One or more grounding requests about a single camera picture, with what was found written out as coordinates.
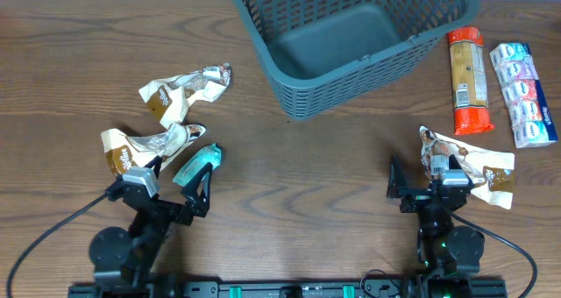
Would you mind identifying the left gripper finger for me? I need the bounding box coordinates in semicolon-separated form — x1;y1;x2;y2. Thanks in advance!
181;162;213;204
145;156;163;178

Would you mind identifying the beige snack bag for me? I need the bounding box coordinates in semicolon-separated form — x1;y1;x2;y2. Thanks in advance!
419;126;515;209
101;123;207;175
138;63;231;129

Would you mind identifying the orange biscuit roll pack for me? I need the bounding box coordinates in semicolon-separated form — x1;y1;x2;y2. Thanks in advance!
448;26;495;136

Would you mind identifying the dark grey plastic basket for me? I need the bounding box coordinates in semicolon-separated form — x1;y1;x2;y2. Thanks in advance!
231;0;479;120

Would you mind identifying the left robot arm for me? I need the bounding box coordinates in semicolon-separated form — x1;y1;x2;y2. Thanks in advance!
89;157;213;297

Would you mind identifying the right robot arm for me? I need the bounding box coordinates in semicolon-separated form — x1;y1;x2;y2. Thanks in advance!
387;156;485;297

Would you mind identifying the teal wet wipes pack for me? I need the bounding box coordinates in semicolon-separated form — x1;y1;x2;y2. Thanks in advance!
173;144;222;187

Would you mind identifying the multicolour tissue pack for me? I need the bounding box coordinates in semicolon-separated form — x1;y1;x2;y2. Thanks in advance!
490;42;559;149

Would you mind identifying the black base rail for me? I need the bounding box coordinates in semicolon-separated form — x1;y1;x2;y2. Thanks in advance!
67;279;508;298

